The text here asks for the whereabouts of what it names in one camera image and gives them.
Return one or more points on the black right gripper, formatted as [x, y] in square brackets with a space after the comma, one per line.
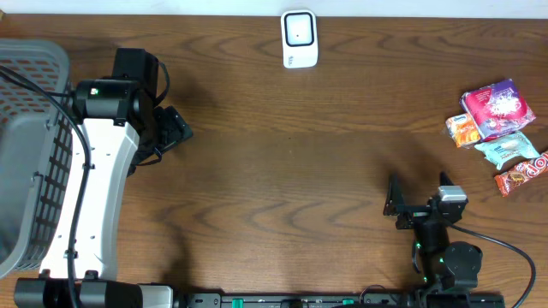
[416, 213]

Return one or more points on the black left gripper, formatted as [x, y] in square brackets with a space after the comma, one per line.
[176, 128]

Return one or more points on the orange toilet tissue pack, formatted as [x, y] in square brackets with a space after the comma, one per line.
[463, 130]

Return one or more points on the teal flushable wipes pack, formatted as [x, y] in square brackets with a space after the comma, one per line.
[501, 150]

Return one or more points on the pink purple pad package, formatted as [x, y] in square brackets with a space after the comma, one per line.
[497, 110]

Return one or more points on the orange red snack bar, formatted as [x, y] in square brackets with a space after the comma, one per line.
[521, 173]

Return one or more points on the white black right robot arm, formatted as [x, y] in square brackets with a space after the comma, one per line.
[447, 267]

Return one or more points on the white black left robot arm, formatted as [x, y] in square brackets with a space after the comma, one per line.
[107, 116]

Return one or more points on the white barcode scanner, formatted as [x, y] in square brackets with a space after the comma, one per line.
[299, 38]

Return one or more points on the grey plastic basket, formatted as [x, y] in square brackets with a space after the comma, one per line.
[36, 148]

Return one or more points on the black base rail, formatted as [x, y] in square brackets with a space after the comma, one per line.
[375, 299]

